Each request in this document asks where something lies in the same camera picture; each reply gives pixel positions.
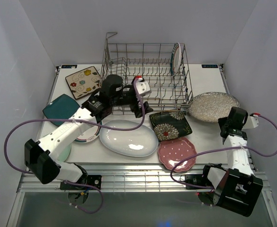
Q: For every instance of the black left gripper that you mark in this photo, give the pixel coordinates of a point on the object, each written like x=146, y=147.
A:
x=135, y=108

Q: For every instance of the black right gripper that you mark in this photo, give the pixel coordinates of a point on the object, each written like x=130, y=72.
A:
x=221, y=121

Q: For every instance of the speckled beige blue round plate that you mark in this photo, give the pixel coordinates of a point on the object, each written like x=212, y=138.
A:
x=210, y=106

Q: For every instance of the black square floral plate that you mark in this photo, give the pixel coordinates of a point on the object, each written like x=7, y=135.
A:
x=170, y=125

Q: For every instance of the white plate teal red rim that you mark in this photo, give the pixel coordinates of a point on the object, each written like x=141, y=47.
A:
x=89, y=135
x=176, y=59

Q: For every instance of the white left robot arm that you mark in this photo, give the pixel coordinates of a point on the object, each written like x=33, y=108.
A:
x=41, y=157

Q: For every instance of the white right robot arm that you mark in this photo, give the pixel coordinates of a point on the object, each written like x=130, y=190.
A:
x=236, y=188

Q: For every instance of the white oval plate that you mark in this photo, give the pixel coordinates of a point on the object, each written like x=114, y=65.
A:
x=119, y=139

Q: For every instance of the pink polka dot plate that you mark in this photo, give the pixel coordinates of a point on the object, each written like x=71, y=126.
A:
x=170, y=152

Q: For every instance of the beige square flower plate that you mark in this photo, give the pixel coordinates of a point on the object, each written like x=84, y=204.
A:
x=83, y=82

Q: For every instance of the right blue label sticker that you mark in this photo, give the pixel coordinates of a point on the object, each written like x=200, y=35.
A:
x=209, y=66

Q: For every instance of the teal square plate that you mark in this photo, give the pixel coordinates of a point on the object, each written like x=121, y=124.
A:
x=63, y=107

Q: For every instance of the light green round plate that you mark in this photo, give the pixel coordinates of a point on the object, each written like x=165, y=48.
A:
x=65, y=153

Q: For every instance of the aluminium table frame rail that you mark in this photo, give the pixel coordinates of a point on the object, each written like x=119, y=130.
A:
x=135, y=174

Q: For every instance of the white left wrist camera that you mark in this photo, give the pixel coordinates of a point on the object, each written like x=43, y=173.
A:
x=141, y=86

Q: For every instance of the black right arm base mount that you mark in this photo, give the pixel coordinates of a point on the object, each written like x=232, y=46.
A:
x=196, y=179

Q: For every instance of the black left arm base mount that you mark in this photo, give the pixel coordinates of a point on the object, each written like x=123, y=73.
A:
x=94, y=180

